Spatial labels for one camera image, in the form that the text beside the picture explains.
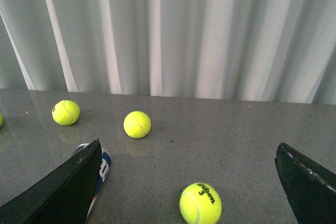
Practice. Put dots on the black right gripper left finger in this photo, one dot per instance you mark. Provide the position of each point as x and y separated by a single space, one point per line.
63 196

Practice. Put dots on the yellow tennis ball dark logo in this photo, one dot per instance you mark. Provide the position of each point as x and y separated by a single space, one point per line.
66 112

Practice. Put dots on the white pleated curtain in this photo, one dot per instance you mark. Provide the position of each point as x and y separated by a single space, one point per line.
253 50

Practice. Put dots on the yellow tennis ball far left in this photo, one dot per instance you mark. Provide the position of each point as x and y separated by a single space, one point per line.
1 119

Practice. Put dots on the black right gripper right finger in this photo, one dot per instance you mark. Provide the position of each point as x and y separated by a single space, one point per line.
310 188

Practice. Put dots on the tennis ball with Wilson logo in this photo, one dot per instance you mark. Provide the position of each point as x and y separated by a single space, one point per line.
200 203

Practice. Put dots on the plain yellow tennis ball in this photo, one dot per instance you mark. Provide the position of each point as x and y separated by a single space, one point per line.
137 124

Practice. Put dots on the clear Wilson tennis ball can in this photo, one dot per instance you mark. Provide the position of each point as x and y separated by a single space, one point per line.
106 163

